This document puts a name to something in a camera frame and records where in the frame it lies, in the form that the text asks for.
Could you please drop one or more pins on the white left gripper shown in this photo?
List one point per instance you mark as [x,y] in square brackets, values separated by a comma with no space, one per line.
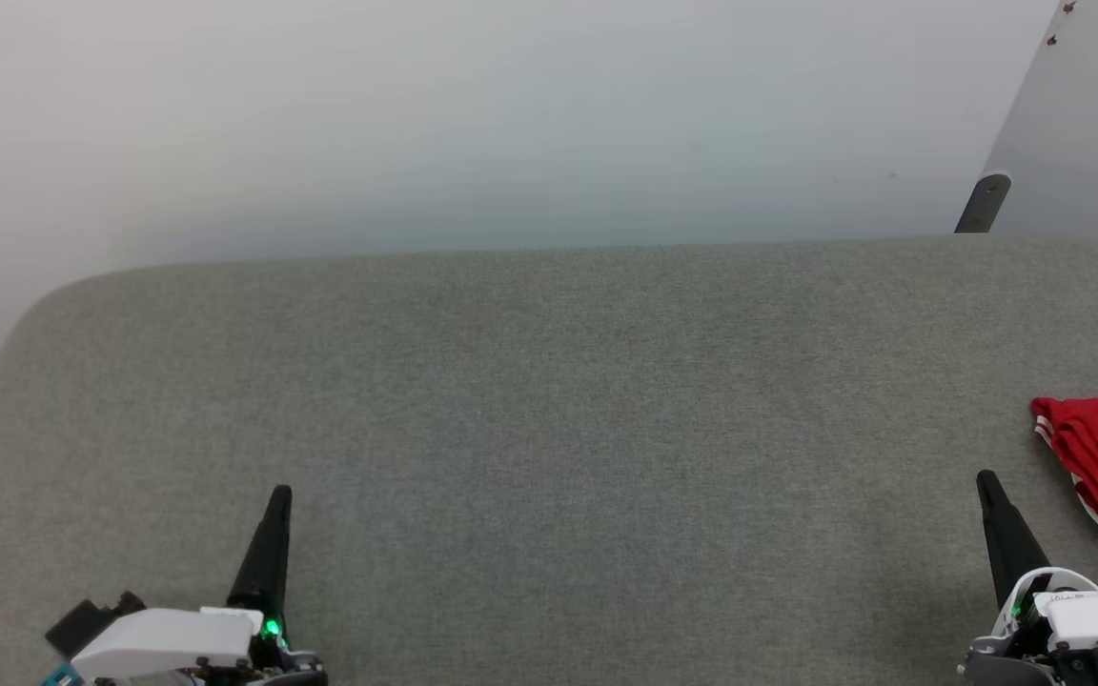
[168,643]

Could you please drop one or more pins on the white board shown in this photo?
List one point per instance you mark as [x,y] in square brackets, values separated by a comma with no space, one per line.
[1092,124]

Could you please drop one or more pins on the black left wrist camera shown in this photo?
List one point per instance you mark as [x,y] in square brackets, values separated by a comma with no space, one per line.
[87,619]

